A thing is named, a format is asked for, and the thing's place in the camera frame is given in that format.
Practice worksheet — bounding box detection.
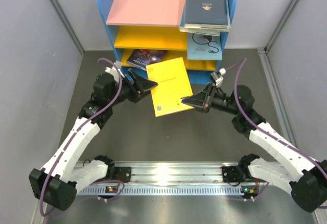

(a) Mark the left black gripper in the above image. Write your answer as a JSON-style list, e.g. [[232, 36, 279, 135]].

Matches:
[[107, 69, 157, 106]]

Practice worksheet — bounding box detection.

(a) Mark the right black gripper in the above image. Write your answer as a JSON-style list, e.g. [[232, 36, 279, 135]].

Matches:
[[183, 82, 241, 116]]

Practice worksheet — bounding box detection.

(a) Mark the purple Robinson Crusoe book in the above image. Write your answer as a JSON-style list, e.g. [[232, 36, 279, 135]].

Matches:
[[127, 49, 168, 71]]

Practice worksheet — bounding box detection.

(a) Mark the yellow book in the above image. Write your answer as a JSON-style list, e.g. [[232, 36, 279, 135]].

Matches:
[[147, 57, 193, 117]]

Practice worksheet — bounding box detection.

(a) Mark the light blue book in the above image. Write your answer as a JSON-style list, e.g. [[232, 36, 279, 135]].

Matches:
[[187, 33, 222, 60]]

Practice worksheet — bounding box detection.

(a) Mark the navy blue book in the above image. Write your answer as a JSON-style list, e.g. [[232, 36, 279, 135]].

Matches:
[[182, 0, 229, 28]]

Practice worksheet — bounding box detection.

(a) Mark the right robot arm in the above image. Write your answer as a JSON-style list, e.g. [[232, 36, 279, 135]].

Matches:
[[181, 83, 326, 213]]

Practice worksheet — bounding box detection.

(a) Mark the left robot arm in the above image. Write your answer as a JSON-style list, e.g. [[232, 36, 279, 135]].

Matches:
[[29, 67, 158, 211]]

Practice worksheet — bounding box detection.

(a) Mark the blue pink yellow bookshelf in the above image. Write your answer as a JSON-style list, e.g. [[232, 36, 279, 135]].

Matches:
[[96, 0, 240, 86]]

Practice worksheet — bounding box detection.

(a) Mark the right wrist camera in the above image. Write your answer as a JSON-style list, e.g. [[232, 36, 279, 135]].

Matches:
[[210, 68, 226, 88]]

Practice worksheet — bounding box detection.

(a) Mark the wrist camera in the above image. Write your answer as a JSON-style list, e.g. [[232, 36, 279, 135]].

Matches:
[[210, 68, 226, 88], [105, 61, 125, 79]]

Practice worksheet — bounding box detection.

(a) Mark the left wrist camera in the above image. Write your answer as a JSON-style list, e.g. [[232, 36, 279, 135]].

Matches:
[[105, 61, 125, 79]]

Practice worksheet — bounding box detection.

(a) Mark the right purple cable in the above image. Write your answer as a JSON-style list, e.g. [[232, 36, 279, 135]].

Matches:
[[222, 57, 327, 202]]

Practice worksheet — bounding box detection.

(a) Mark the purple cable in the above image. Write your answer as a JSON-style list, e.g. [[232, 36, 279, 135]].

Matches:
[[38, 57, 126, 217], [222, 57, 327, 202]]

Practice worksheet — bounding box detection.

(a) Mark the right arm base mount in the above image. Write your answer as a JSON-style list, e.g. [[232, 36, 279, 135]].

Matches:
[[221, 166, 249, 187]]

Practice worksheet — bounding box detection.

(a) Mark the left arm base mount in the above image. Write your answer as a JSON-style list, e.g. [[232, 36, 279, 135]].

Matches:
[[103, 166, 132, 183]]

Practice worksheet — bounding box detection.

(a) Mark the aluminium mounting rail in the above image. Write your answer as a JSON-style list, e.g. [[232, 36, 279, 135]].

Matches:
[[78, 162, 265, 196]]

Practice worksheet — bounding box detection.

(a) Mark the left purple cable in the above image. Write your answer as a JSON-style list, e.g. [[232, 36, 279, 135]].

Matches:
[[38, 57, 126, 217]]

